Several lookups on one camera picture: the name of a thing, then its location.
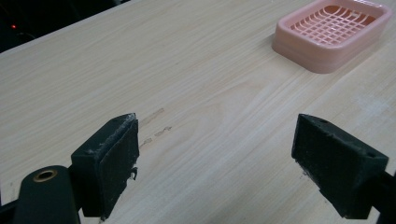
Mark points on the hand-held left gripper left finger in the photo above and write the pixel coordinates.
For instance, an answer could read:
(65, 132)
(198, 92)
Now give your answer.
(106, 168)

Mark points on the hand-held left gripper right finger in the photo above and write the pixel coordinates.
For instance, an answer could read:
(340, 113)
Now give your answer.
(334, 168)

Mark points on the pink plastic soap dish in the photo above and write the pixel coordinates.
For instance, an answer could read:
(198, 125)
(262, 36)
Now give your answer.
(330, 34)

